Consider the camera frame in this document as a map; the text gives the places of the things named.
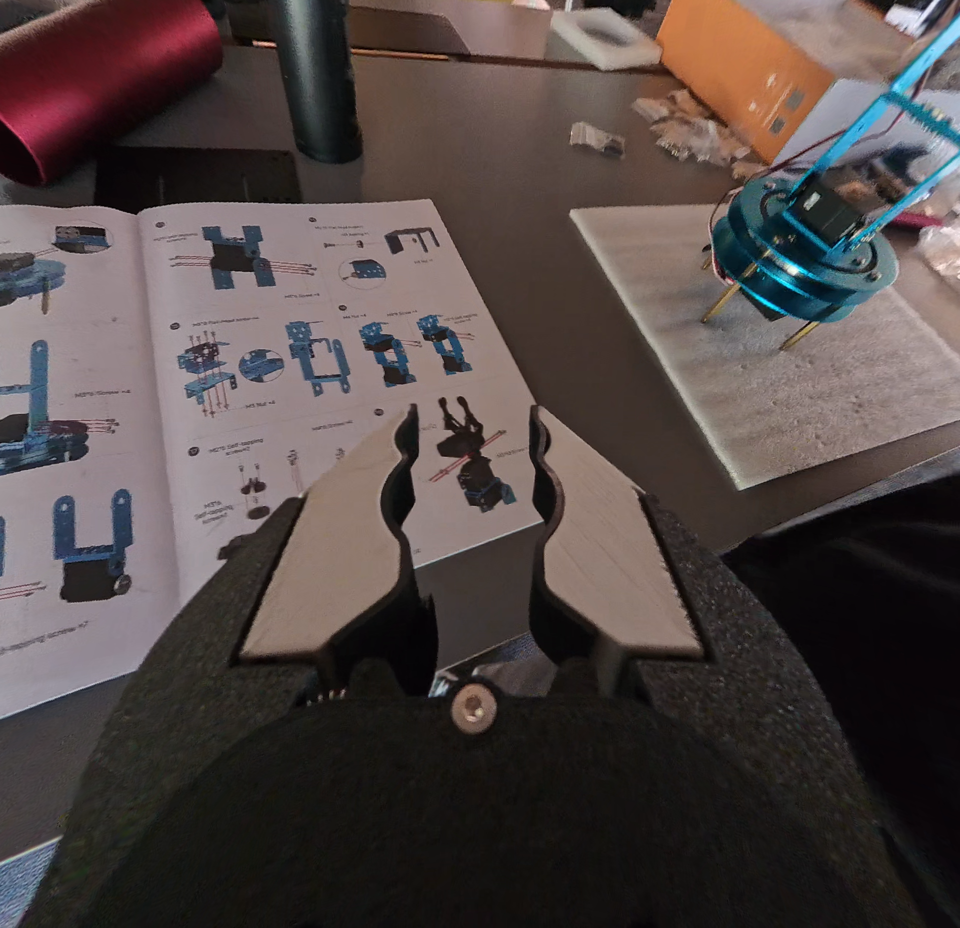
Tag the black cylindrical bit holder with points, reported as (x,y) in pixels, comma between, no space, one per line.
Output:
(315,66)

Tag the printed instruction manual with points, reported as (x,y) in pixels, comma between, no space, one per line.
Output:
(225,456)

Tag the pile of small screw bags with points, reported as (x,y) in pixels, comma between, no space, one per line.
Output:
(690,133)

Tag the orange white cardboard box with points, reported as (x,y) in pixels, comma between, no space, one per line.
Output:
(735,66)

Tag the red metal tube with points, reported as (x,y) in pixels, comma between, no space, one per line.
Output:
(97,81)

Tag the white foam sheet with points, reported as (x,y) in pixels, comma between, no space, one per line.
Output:
(787,403)

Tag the black square plate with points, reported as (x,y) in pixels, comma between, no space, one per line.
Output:
(195,178)

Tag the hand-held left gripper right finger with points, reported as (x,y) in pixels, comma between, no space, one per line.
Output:
(615,568)

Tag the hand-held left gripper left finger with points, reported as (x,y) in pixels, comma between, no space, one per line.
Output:
(330,568)

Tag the blue toy robot arm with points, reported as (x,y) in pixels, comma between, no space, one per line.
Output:
(795,268)

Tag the white foam cutout block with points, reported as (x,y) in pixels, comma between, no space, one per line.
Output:
(600,51)

